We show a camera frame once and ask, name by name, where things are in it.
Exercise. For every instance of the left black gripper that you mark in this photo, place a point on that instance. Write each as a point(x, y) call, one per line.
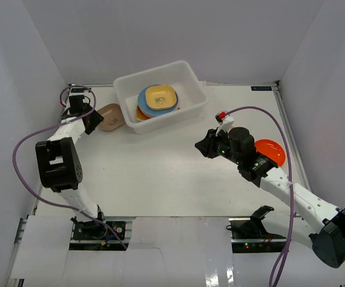
point(92, 120)

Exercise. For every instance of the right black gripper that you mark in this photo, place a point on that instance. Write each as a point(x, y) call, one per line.
point(207, 147)

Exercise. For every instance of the brown square plate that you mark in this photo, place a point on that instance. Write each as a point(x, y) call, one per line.
point(112, 117)

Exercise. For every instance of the woven bamboo fan tray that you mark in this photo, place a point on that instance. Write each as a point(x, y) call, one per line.
point(140, 116)

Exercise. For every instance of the blue round plate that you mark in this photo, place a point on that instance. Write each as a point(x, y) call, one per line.
point(148, 111)

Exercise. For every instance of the yellow square plate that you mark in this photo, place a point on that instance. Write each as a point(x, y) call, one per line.
point(160, 97)

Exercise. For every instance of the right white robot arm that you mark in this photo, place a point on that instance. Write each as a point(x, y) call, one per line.
point(324, 230)

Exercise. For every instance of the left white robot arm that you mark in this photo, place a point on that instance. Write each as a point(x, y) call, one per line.
point(58, 163)

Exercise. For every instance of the white plastic bin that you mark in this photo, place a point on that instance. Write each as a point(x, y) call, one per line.
point(180, 76)

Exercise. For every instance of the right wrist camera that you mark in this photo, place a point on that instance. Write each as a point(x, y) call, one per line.
point(225, 122)

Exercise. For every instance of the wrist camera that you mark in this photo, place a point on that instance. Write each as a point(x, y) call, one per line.
point(64, 101)
point(225, 122)

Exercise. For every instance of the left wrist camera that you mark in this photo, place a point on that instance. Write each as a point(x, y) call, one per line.
point(64, 101)

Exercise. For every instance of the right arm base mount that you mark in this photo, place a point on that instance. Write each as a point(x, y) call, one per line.
point(249, 236)

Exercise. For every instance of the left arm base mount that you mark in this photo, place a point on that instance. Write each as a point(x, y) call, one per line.
point(90, 236)

